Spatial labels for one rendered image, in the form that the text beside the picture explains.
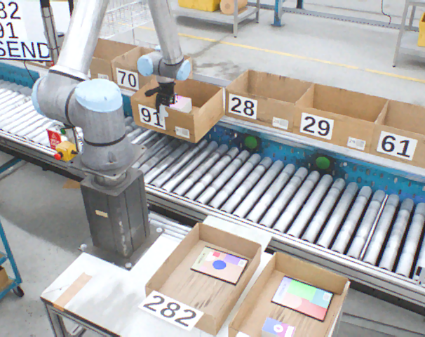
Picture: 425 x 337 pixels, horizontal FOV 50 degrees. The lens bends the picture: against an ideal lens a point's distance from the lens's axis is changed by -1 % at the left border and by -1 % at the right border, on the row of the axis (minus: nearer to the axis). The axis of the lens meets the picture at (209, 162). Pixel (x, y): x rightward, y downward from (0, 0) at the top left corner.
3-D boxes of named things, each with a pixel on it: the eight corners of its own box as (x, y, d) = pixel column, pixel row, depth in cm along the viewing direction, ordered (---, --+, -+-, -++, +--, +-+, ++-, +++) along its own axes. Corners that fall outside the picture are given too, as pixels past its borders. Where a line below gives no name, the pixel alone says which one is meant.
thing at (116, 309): (40, 300, 170) (38, 295, 168) (130, 210, 212) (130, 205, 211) (299, 427, 131) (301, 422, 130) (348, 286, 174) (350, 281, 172)
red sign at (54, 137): (50, 149, 244) (45, 128, 237) (51, 148, 245) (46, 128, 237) (72, 157, 237) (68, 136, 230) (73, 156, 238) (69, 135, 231)
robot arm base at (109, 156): (114, 175, 158) (111, 151, 152) (70, 162, 165) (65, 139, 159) (144, 148, 172) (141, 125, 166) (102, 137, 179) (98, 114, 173)
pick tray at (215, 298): (145, 305, 165) (142, 286, 159) (198, 239, 192) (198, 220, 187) (215, 337, 153) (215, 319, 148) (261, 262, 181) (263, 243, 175)
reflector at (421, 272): (410, 286, 173) (418, 266, 167) (411, 284, 173) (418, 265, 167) (424, 291, 171) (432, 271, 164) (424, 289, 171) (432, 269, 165)
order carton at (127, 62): (113, 87, 285) (110, 61, 275) (142, 70, 305) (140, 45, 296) (166, 100, 268) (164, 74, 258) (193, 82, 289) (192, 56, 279)
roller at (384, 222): (358, 270, 183) (361, 261, 180) (388, 199, 220) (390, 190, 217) (371, 274, 181) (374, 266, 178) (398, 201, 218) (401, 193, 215)
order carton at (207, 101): (134, 124, 249) (128, 97, 238) (165, 98, 268) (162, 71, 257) (196, 143, 232) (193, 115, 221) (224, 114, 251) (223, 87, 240)
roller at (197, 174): (169, 200, 221) (168, 192, 219) (221, 149, 258) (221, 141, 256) (178, 203, 219) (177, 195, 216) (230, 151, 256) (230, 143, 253)
